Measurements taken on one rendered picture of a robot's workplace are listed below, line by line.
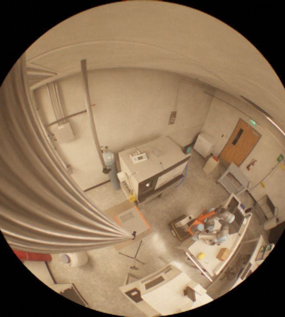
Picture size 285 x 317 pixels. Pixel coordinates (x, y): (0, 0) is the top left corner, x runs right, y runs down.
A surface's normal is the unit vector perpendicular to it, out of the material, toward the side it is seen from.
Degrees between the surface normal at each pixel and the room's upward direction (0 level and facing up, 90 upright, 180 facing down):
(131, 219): 0
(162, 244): 0
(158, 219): 0
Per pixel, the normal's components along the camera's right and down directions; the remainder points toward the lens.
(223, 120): -0.85, 0.35
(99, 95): 0.52, 0.64
